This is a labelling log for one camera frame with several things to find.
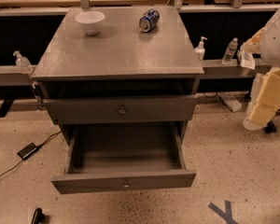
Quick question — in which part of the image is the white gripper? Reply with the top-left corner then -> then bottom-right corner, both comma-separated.
240,27 -> 280,131

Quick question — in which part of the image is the grey drawer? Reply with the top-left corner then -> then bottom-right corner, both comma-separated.
45,95 -> 197,125
51,122 -> 196,194

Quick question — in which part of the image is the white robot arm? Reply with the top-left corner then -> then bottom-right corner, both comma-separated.
238,8 -> 280,131

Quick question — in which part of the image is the grey wooden drawer cabinet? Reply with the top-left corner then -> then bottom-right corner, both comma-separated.
36,7 -> 199,135

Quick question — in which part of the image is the grey top drawer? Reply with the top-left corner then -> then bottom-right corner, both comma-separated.
45,95 -> 197,125

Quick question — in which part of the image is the black stand leg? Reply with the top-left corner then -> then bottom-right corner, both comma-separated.
264,121 -> 277,133

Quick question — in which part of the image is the white box on floor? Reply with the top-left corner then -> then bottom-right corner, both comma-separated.
220,94 -> 242,112

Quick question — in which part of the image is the crumpled white packet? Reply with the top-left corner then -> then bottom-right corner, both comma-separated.
237,50 -> 256,70

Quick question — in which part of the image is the clear water bottle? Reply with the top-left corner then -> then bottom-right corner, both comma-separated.
222,37 -> 238,64

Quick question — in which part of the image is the white pump bottle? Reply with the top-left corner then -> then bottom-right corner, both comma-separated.
194,36 -> 206,61

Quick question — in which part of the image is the blue soda can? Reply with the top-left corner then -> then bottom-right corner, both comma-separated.
139,9 -> 160,33

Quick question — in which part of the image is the white ceramic bowl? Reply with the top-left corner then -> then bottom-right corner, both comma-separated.
75,10 -> 105,35

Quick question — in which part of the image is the black power adapter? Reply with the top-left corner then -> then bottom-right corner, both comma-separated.
17,143 -> 38,160

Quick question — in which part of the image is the clear pump bottle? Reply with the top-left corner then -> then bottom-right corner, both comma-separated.
13,50 -> 34,75

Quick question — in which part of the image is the black object on floor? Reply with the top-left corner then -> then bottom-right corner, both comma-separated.
31,208 -> 44,224

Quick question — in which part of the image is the black adapter cable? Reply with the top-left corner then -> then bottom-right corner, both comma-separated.
0,130 -> 63,189

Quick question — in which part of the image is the grey long bench rail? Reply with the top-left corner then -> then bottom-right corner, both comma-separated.
0,58 -> 280,86

